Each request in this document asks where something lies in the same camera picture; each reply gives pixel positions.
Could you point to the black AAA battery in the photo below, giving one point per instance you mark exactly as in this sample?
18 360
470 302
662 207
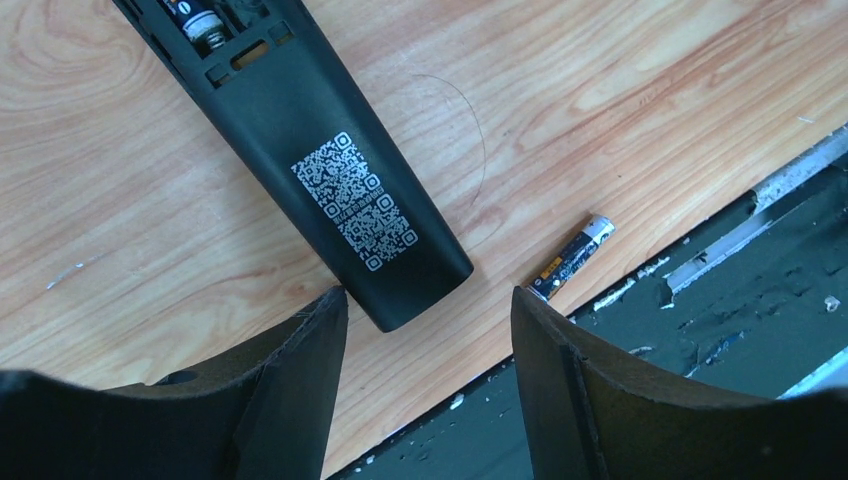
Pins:
572 257
199 23

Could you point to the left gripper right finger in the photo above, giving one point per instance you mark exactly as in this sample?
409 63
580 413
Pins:
594 411

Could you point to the black remote control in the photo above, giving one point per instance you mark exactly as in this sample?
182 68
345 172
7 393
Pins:
281 97

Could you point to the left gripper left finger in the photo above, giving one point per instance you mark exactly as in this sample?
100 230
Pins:
259 410

